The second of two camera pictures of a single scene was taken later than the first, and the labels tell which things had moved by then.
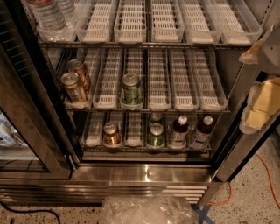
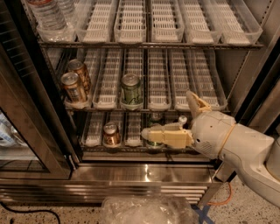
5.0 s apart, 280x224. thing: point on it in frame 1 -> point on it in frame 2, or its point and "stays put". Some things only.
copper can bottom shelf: [111, 135] stays put
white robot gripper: [270, 55] -> [210, 131]
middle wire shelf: [147, 110] stays put
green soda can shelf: [131, 90] stays put
